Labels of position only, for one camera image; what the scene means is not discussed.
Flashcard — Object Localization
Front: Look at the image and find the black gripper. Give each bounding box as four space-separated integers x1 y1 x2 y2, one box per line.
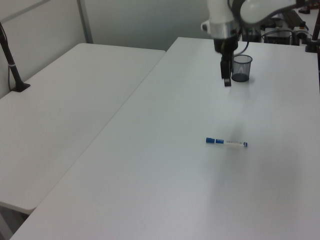
213 35 239 87

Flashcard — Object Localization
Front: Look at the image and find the blue and white marker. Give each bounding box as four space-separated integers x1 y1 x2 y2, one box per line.
205 136 249 150

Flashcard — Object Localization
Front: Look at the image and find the black mesh pen cup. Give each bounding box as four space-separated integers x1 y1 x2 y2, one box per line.
231 54 254 83

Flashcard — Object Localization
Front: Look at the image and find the grey control box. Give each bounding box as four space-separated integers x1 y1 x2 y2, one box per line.
264 28 294 45

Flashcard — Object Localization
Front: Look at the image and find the black keyboard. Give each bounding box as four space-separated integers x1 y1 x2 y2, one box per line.
281 9 305 27

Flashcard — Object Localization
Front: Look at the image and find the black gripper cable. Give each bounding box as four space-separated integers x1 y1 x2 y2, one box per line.
234 39 251 55

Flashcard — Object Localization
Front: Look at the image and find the black clamped camera pole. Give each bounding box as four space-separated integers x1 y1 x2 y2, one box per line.
304 13 320 53

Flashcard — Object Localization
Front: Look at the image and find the black camera stand with cable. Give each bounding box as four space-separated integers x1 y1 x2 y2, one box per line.
0 21 32 93

